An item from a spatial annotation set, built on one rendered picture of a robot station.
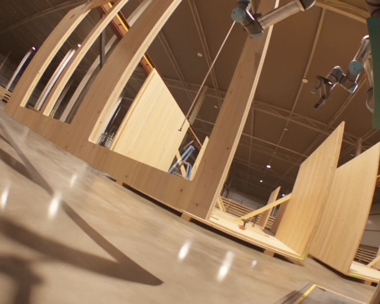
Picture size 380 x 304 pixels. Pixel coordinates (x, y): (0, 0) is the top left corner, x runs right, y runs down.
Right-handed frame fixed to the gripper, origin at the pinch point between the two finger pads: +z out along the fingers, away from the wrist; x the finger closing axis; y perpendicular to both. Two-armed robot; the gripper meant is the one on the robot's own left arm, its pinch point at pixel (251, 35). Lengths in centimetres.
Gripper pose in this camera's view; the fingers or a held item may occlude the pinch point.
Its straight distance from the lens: 144.4
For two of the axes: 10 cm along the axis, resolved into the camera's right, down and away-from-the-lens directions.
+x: -3.7, 9.1, -1.9
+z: 3.5, 3.3, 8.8
